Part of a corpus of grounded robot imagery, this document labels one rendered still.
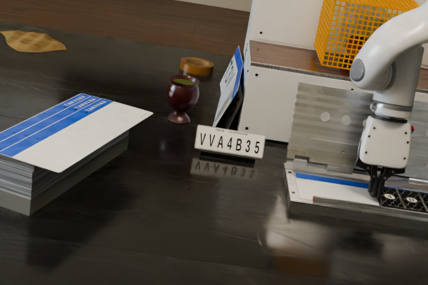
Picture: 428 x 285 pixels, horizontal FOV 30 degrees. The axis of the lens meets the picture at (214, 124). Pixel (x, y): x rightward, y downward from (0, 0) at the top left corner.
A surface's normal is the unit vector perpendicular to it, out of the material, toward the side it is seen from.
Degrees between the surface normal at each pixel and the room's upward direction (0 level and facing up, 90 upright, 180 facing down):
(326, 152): 74
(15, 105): 0
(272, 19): 90
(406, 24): 42
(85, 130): 0
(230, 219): 0
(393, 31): 51
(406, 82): 79
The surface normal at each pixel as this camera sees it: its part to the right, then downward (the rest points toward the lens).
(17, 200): -0.35, 0.28
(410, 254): 0.16, -0.92
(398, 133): 0.09, 0.12
